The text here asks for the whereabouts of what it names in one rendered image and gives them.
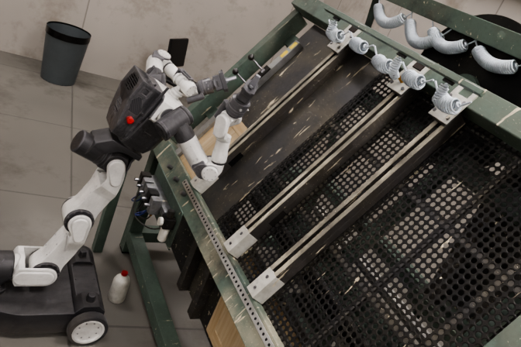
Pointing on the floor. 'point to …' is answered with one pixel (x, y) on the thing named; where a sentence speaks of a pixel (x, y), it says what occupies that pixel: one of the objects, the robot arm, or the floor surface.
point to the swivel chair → (178, 46)
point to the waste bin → (63, 53)
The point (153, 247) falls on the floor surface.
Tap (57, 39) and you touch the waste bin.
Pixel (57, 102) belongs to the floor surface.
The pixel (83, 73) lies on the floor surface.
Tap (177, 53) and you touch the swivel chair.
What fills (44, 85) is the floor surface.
